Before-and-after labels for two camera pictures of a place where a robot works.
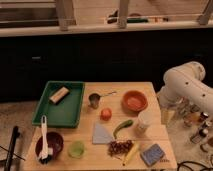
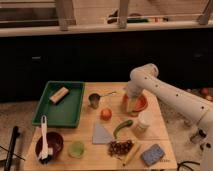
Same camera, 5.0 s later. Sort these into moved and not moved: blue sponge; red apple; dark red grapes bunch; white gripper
Moved: white gripper
Not moved: blue sponge; red apple; dark red grapes bunch
